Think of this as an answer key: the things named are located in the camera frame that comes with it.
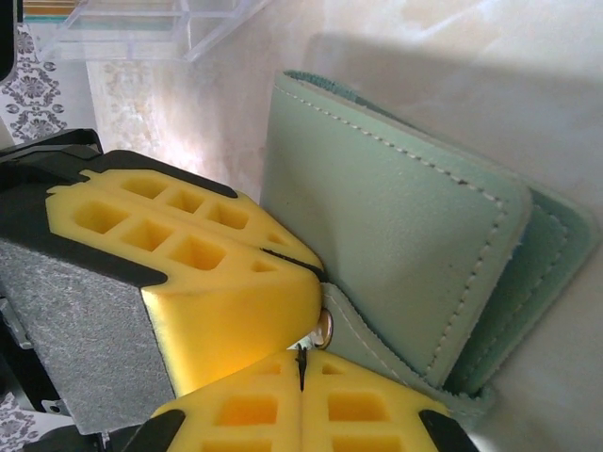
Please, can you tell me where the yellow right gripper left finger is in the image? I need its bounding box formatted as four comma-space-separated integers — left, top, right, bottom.
124, 350, 303, 452

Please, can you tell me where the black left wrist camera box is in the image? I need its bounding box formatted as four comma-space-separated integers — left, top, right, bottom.
0, 0, 21, 81

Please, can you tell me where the clear acrylic card stand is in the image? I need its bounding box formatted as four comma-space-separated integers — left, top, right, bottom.
21, 0, 277, 65

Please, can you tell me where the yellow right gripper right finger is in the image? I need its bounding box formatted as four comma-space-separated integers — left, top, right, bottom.
301, 350, 472, 452

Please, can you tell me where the mint green card holder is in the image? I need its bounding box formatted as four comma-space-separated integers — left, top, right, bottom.
257, 69, 603, 421

